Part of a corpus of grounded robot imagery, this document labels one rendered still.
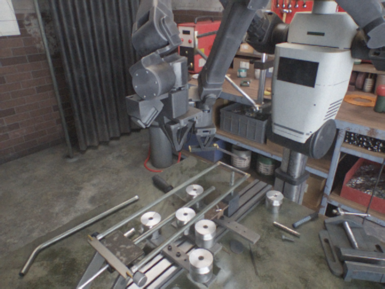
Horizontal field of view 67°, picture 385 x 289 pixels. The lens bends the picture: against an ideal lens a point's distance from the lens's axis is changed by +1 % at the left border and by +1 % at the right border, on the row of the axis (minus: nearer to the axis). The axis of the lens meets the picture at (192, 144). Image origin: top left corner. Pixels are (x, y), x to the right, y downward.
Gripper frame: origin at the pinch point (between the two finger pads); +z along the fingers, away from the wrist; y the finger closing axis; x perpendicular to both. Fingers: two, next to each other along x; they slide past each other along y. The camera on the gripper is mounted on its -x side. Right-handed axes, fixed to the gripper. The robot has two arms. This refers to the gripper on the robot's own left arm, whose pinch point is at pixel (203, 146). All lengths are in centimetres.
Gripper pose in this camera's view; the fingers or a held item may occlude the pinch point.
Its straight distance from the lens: 102.0
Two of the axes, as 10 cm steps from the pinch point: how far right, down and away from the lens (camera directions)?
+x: 9.9, -0.7, 1.2
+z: 0.1, 8.9, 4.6
